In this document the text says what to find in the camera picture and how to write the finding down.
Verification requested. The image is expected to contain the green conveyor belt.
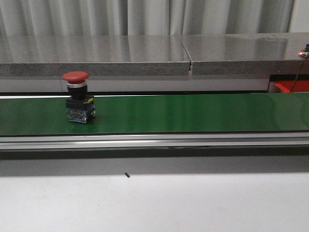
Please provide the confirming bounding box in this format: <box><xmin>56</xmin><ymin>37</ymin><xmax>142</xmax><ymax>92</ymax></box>
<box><xmin>0</xmin><ymin>93</ymin><xmax>309</xmax><ymax>136</ymax></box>

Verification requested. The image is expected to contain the grey stone counter slab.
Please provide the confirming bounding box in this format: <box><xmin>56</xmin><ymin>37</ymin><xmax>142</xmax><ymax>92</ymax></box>
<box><xmin>0</xmin><ymin>33</ymin><xmax>309</xmax><ymax>77</ymax></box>

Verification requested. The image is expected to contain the red plate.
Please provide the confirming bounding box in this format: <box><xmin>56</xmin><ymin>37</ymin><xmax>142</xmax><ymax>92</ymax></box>
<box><xmin>275</xmin><ymin>80</ymin><xmax>309</xmax><ymax>93</ymax></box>

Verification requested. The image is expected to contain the small green circuit board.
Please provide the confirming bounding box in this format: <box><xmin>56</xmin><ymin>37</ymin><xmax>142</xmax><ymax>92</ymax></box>
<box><xmin>298</xmin><ymin>50</ymin><xmax>309</xmax><ymax>58</ymax></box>

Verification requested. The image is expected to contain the grey pleated curtain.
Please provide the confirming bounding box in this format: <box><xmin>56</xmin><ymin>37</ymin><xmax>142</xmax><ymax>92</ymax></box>
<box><xmin>0</xmin><ymin>0</ymin><xmax>309</xmax><ymax>36</ymax></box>

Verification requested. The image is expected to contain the aluminium conveyor frame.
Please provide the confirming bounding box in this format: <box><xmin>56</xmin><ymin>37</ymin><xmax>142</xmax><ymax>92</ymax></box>
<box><xmin>0</xmin><ymin>94</ymin><xmax>309</xmax><ymax>151</ymax></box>

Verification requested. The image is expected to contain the red black wire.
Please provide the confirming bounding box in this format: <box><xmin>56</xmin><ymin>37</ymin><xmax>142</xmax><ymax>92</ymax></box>
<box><xmin>289</xmin><ymin>57</ymin><xmax>309</xmax><ymax>93</ymax></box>

